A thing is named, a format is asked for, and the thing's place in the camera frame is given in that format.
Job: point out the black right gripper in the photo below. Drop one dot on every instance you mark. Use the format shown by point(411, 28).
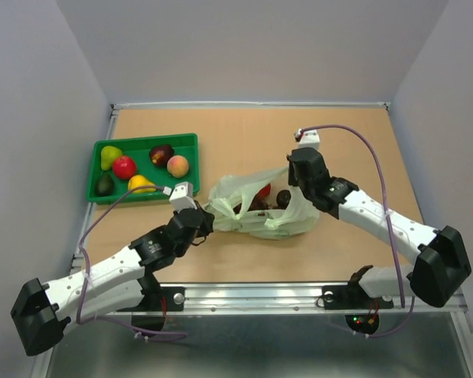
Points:
point(292, 179)

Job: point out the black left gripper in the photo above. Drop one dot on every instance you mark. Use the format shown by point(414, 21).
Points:
point(206, 224)

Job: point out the dark purple mangosteen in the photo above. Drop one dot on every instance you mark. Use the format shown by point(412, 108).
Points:
point(283, 199)

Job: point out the light green plastic bag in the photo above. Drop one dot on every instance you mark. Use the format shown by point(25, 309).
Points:
point(236, 207)

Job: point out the red orange pomegranate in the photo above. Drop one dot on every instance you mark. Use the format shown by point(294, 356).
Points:
point(264, 192)

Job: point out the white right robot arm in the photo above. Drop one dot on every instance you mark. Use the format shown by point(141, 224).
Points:
point(437, 261)

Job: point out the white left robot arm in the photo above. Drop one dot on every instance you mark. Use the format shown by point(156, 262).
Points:
point(44, 312)

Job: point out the peach fruit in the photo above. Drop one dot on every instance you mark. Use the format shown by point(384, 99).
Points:
point(177, 166)

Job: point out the dark red grape bunch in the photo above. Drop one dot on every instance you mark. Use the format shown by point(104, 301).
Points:
point(260, 206)

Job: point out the dark red apple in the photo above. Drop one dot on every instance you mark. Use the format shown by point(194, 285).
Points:
point(160, 155)

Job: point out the bright red apple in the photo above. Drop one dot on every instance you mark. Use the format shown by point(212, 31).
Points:
point(124, 168)

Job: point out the green plastic tray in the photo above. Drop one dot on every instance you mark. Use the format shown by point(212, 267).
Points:
point(137, 149)

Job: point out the dark green avocado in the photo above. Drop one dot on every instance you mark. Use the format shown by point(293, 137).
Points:
point(105, 185)

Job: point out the green yellow pear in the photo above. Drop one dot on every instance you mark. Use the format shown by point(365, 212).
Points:
point(108, 156)

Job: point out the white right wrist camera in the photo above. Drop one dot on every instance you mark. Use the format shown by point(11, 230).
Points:
point(307, 139)

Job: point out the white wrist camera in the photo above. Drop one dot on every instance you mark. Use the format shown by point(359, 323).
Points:
point(181, 197)
point(307, 139)

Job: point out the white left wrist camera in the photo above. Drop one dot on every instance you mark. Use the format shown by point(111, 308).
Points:
point(181, 197)

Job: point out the aluminium mounting rail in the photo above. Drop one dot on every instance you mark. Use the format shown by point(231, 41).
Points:
point(224, 298)

